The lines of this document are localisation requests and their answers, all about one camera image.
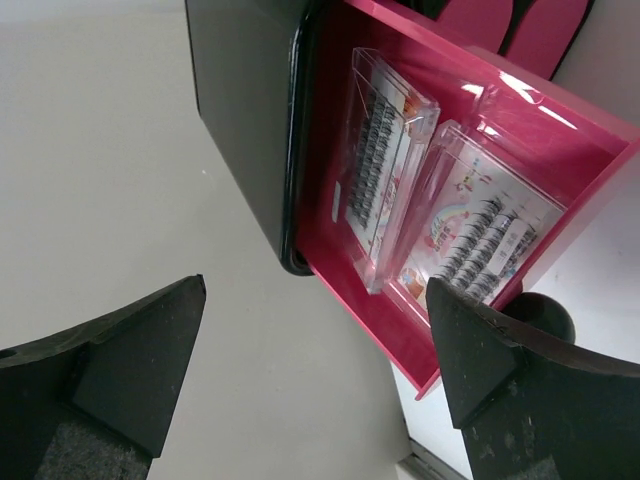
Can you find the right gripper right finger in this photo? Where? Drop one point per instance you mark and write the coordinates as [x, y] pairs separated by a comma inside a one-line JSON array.
[[531, 405]]

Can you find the black drawer organizer box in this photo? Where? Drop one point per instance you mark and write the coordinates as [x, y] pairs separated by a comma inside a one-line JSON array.
[[270, 76]]

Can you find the aluminium front rail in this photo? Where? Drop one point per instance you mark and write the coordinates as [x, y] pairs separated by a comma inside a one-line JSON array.
[[431, 461]]

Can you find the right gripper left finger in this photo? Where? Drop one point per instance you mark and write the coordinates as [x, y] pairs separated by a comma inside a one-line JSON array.
[[96, 401]]

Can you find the clear eyelash case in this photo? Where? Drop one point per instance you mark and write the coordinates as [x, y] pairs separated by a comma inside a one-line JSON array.
[[473, 220], [388, 127]]

